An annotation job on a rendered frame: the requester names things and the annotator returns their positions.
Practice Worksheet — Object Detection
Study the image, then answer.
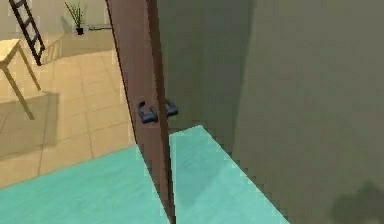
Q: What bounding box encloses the black door handle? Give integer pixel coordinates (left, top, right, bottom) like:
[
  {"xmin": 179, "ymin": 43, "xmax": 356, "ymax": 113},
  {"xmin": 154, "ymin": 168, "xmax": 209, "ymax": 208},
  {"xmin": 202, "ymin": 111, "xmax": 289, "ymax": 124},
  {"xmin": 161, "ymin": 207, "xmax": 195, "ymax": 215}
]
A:
[
  {"xmin": 164, "ymin": 98, "xmax": 179, "ymax": 118},
  {"xmin": 137, "ymin": 100, "xmax": 159, "ymax": 125}
]

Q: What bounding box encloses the dark ladder shelf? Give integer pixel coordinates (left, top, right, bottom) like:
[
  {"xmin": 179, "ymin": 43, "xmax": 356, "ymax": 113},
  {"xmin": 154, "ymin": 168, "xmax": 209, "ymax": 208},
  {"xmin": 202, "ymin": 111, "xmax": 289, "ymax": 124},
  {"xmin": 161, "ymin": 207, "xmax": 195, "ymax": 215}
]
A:
[{"xmin": 8, "ymin": 0, "xmax": 47, "ymax": 67}]

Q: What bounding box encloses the brown room door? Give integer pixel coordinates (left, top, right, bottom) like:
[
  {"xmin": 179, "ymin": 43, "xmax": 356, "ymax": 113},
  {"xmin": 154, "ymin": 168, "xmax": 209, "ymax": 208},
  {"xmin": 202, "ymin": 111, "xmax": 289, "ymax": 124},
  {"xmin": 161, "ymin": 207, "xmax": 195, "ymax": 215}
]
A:
[{"xmin": 105, "ymin": 0, "xmax": 177, "ymax": 224}]

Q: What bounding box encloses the green house plant black pot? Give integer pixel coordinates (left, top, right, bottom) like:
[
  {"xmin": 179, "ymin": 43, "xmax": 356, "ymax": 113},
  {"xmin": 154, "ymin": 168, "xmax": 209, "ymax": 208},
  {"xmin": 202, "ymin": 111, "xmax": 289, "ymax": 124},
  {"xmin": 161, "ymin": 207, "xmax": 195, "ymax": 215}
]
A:
[{"xmin": 64, "ymin": 0, "xmax": 86, "ymax": 36}]

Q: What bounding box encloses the light wooden table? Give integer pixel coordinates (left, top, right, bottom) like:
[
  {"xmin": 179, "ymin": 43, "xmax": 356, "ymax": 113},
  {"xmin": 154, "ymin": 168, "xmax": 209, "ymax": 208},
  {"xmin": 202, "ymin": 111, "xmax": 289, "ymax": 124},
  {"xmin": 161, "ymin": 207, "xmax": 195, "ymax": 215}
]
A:
[{"xmin": 0, "ymin": 38, "xmax": 43, "ymax": 121}]

